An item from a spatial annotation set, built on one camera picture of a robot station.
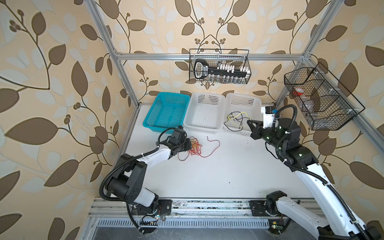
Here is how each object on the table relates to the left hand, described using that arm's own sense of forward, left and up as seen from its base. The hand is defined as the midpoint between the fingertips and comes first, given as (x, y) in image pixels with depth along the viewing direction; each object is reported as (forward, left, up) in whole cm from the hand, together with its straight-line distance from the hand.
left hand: (192, 142), depth 90 cm
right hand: (-3, -28, +25) cm, 37 cm away
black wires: (+22, -30, -6) cm, 38 cm away
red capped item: (+19, -58, +26) cm, 67 cm away
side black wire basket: (+8, -67, +27) cm, 72 cm away
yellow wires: (+23, -27, -1) cm, 35 cm away
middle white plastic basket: (+31, -8, -7) cm, 33 cm away
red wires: (-2, -3, -3) cm, 5 cm away
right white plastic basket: (+35, -36, -5) cm, 51 cm away
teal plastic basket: (+32, +21, -8) cm, 39 cm away
